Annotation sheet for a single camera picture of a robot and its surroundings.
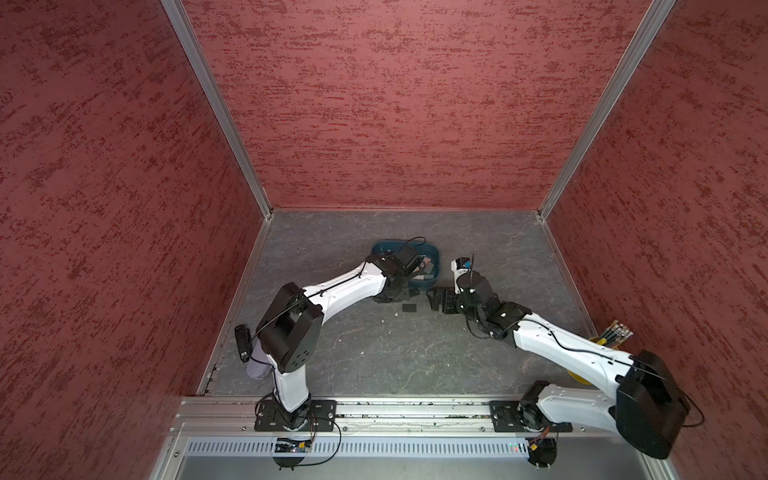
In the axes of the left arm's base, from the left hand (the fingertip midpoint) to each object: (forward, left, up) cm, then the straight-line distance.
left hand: (394, 298), depth 88 cm
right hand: (-1, -13, +3) cm, 13 cm away
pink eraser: (+18, -12, -6) cm, 22 cm away
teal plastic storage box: (+14, -12, -6) cm, 20 cm away
